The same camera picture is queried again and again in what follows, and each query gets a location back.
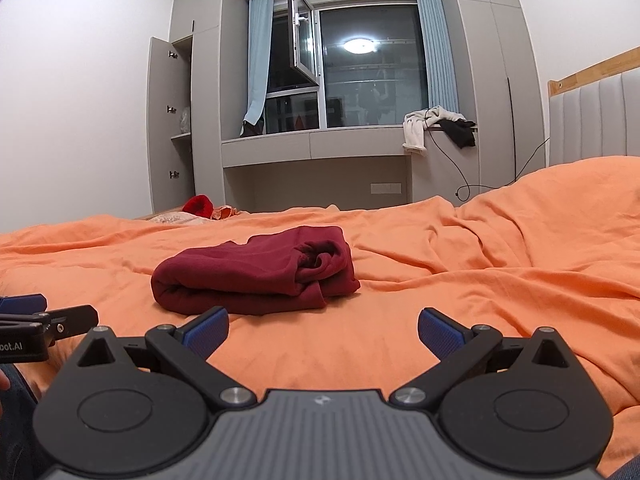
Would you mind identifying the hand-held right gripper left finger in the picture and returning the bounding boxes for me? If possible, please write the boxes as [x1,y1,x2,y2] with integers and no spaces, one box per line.
[75,306,258,409]

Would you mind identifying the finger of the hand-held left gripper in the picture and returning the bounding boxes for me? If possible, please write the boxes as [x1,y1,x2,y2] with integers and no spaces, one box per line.
[0,293,49,315]
[0,304,100,347]

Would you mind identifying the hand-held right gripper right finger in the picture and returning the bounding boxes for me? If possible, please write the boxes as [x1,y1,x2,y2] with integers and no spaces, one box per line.
[389,307,575,408]

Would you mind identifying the dark red long-sleeve shirt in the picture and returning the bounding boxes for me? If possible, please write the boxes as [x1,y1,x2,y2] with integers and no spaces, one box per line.
[151,226,362,317]

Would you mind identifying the orange blanket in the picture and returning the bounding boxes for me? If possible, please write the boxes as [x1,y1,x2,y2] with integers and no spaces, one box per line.
[0,155,640,476]

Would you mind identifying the person's left leg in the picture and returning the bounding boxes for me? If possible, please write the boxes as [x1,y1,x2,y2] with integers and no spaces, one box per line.
[0,360,51,480]

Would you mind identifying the person's leg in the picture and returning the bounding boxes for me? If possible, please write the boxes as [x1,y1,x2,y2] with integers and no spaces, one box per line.
[0,360,51,480]
[607,460,640,480]

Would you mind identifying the floral bed sheet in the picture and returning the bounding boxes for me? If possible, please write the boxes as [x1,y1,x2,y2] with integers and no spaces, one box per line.
[145,211,201,226]

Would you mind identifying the red plush item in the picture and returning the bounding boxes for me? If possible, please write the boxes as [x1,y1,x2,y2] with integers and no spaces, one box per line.
[181,194,215,218]

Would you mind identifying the black garment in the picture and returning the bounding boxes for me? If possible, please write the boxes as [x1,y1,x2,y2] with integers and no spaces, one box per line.
[438,119,477,149]

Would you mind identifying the white garment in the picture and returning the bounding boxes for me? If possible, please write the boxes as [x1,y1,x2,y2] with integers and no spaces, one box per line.
[402,106,466,156]

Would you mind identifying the grey wardrobe door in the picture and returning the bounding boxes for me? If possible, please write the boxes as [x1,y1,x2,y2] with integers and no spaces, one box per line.
[146,36,196,213]

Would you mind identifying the person's right leg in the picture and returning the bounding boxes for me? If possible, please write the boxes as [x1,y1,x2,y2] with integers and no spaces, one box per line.
[607,460,640,480]

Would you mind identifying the grey open wardrobe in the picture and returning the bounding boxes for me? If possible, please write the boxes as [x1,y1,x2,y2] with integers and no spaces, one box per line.
[170,0,251,212]

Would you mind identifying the grey padded wooden headboard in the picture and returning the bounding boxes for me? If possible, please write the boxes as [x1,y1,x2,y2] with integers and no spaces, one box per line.
[547,46,640,168]

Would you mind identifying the grey closed wardrobe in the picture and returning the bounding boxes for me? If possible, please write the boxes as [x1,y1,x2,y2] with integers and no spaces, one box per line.
[437,0,546,196]

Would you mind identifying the large window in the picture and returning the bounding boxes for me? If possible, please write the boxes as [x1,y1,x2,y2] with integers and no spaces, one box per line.
[262,2,431,135]

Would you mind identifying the light blue curtain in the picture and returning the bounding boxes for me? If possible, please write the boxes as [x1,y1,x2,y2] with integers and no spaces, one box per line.
[411,0,460,115]
[242,0,275,126]

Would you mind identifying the open window sash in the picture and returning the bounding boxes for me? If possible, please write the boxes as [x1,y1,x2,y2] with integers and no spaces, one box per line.
[287,0,321,87]

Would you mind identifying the black cable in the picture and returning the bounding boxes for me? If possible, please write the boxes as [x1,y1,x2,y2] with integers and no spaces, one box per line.
[425,115,551,201]

